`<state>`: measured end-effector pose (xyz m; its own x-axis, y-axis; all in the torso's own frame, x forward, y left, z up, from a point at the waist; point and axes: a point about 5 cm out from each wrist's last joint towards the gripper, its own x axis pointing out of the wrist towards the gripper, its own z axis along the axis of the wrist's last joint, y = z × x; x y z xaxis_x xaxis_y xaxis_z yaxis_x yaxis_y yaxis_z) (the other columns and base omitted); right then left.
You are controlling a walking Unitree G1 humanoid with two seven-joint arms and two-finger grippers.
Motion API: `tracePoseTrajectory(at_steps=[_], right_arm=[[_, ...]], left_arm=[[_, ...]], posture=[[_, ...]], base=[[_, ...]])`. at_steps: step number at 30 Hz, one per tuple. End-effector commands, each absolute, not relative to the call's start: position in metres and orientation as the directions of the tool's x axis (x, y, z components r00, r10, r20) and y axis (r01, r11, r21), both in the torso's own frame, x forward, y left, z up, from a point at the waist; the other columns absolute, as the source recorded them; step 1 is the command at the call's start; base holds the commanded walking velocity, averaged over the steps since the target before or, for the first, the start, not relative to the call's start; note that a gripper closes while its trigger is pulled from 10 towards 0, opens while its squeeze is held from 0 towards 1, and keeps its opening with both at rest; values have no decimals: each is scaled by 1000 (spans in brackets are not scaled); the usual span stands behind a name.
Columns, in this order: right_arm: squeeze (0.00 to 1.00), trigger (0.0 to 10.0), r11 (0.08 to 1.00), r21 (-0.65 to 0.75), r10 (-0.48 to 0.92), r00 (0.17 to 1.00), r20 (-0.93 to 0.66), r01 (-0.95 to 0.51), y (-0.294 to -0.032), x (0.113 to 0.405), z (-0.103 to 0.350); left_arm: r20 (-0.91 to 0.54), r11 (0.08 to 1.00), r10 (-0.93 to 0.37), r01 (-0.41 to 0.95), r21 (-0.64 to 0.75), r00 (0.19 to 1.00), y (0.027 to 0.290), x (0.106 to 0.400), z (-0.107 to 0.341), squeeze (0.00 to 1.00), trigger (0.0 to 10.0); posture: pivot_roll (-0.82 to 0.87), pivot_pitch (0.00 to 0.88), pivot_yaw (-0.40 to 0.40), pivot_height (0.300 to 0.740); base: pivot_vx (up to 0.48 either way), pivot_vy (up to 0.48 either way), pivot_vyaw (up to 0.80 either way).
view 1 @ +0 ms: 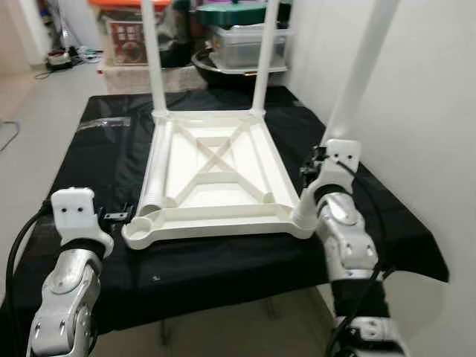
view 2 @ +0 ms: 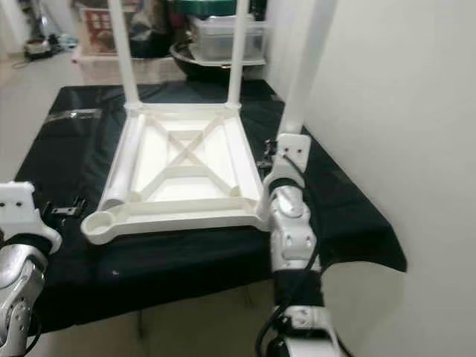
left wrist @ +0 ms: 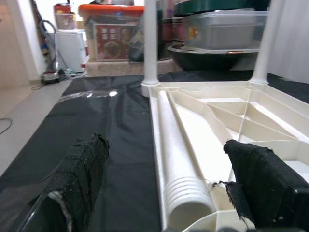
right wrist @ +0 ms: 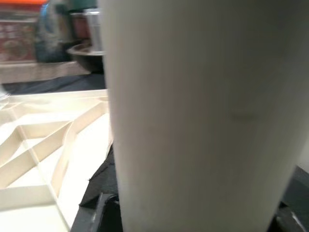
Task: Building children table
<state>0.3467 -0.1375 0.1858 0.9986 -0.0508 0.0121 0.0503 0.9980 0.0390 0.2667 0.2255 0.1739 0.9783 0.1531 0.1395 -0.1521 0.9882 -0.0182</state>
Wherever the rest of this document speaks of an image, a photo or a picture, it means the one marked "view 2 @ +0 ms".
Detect white plastic table top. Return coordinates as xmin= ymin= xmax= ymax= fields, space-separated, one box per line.
xmin=80 ymin=100 xmax=276 ymax=246

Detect black tablecloth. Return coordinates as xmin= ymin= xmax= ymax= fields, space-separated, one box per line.
xmin=11 ymin=80 xmax=408 ymax=335

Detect long clear tape strip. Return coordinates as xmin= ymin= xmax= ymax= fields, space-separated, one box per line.
xmin=46 ymin=109 xmax=103 ymax=121

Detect black round basin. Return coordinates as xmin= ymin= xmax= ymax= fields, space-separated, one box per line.
xmin=170 ymin=41 xmax=265 ymax=81

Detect clear plastic storage box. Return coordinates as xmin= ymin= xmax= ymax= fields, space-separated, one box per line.
xmin=188 ymin=15 xmax=268 ymax=64

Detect pink patterned cloth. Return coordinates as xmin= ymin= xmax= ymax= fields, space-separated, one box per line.
xmin=78 ymin=54 xmax=179 ymax=84

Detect small black white appliance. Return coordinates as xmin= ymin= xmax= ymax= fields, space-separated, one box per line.
xmin=24 ymin=39 xmax=53 ymax=60

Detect dark green round lid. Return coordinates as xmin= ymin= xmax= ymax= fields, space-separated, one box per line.
xmin=171 ymin=0 xmax=268 ymax=17

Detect dark plastic bag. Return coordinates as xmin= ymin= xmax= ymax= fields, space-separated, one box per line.
xmin=134 ymin=0 xmax=179 ymax=59

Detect red printed carton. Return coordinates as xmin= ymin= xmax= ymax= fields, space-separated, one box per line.
xmin=82 ymin=7 xmax=120 ymax=54

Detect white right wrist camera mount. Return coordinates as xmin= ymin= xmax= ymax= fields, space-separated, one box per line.
xmin=264 ymin=134 xmax=312 ymax=190

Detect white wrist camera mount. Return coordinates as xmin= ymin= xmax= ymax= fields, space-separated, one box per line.
xmin=264 ymin=134 xmax=312 ymax=190
xmin=0 ymin=181 xmax=62 ymax=254

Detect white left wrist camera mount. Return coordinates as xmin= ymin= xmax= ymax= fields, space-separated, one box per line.
xmin=0 ymin=181 xmax=62 ymax=254

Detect hanging coloured cables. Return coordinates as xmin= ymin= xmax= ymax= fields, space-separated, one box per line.
xmin=15 ymin=0 xmax=53 ymax=42

